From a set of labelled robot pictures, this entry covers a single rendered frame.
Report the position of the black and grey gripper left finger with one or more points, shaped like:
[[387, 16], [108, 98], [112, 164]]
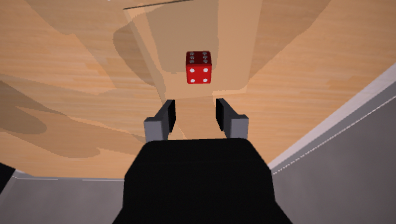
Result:
[[159, 126]]

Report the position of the red die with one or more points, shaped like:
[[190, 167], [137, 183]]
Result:
[[198, 67]]

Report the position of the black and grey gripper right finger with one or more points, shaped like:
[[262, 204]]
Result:
[[234, 125]]

